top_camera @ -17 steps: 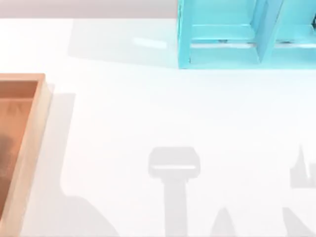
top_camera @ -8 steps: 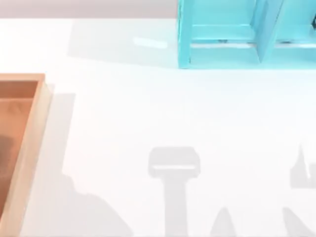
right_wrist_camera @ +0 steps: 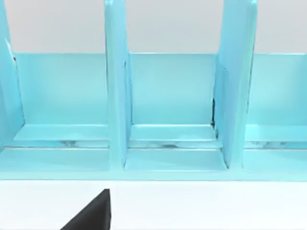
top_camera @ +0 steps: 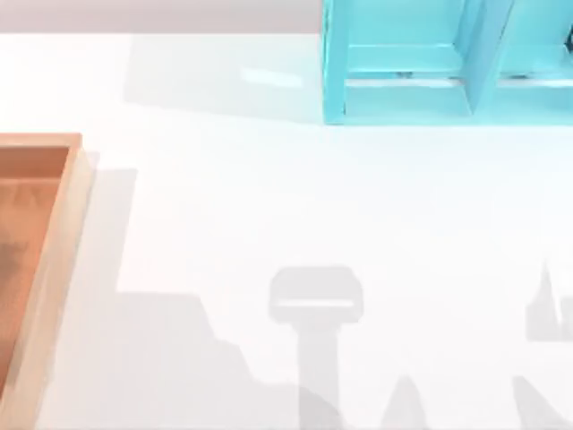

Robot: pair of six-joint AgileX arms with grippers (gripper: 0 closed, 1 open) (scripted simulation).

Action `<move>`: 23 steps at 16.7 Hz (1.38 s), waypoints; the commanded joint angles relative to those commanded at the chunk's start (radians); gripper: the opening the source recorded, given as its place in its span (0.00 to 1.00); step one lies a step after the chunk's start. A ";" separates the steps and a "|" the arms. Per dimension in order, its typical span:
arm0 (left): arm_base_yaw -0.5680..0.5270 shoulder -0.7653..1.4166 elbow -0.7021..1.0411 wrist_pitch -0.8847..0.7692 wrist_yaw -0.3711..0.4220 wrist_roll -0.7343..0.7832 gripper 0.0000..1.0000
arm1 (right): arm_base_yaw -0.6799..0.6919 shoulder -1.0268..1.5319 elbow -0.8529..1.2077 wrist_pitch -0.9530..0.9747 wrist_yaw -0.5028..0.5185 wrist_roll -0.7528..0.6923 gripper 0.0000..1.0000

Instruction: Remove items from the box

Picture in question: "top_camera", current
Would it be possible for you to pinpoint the shallow salmon-coloured box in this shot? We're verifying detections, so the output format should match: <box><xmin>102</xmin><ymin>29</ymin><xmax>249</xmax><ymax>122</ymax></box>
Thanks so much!
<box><xmin>0</xmin><ymin>132</ymin><xmax>97</xmax><ymax>430</ymax></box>

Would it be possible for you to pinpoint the light blue rack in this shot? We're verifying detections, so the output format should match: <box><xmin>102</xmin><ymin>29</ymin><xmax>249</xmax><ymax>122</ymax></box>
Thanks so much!
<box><xmin>321</xmin><ymin>0</ymin><xmax>573</xmax><ymax>128</ymax></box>

